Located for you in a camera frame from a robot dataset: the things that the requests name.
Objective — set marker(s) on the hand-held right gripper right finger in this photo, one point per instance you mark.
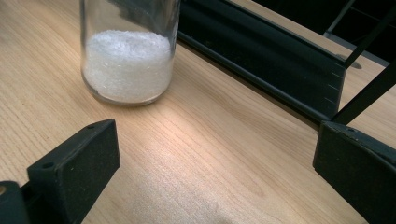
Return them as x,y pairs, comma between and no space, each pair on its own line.
358,174

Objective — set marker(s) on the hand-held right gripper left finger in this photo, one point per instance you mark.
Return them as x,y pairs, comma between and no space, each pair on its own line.
77,161

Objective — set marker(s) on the glass jar with white granules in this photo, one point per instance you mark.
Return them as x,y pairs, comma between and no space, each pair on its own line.
127,68

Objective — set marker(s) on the black two-tier metal rack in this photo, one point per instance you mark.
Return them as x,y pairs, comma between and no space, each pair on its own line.
264,59

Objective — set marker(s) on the grey metal stand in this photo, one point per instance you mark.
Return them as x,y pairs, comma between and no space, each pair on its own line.
358,49

